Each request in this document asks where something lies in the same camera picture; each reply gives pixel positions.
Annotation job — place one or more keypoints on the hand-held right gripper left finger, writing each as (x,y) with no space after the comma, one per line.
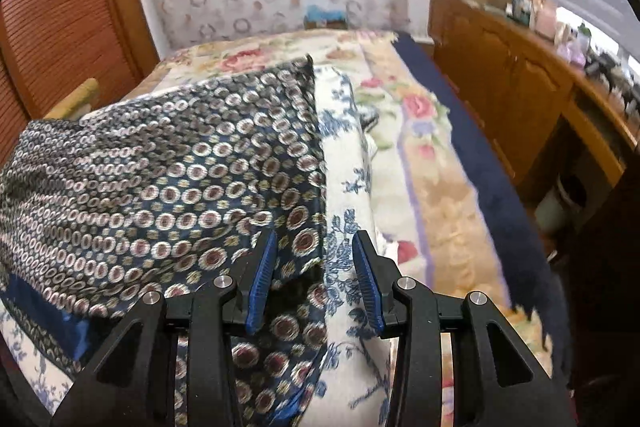
(262,282)

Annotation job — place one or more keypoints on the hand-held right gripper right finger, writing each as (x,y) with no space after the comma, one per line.
(367,282)

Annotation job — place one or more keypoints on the blue floral white quilt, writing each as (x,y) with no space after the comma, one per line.
(345,187)

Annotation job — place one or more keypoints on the rose floral blanket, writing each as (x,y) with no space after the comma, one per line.
(430,167)

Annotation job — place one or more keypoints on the navy bed sheet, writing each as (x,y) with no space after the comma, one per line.
(490,167)

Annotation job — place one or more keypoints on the grey waste bin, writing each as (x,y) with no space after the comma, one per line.
(562,204)

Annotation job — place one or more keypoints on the wooden cabinet desk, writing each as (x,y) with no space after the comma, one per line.
(510,72)

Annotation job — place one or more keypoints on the small cardboard box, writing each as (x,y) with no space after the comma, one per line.
(325,25)

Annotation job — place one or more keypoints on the yellow plush toy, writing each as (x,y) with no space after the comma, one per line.
(75,99)

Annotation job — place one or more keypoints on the blue cloth bundle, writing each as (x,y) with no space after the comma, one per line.
(324,13)

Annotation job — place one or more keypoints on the purple tissue pack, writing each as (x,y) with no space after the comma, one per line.
(573,54)

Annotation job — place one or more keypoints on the black tripod gadget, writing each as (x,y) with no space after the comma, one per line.
(607,69)

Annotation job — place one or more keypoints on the pink bottle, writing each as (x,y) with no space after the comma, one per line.
(547,14)

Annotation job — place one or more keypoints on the wooden louvered wardrobe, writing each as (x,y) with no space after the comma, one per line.
(65,17)

